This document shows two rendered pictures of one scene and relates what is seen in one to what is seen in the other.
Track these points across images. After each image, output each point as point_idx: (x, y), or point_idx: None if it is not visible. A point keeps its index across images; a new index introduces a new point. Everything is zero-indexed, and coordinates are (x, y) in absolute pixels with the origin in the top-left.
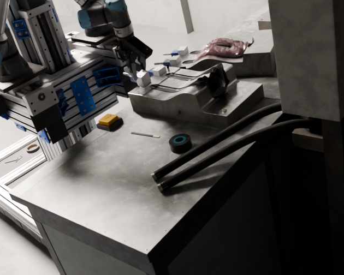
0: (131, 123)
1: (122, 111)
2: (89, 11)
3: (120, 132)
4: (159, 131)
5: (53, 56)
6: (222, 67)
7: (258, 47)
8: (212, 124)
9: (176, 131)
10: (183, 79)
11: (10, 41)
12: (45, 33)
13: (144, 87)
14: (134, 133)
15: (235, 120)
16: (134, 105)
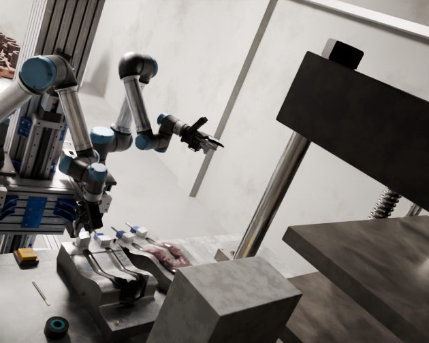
0: (42, 271)
1: (48, 252)
2: (73, 163)
3: (25, 274)
4: (54, 298)
5: (35, 165)
6: (146, 280)
7: None
8: (99, 327)
9: (67, 309)
10: (114, 263)
11: (0, 135)
12: (41, 143)
13: (78, 247)
14: (34, 284)
15: (120, 337)
16: (59, 256)
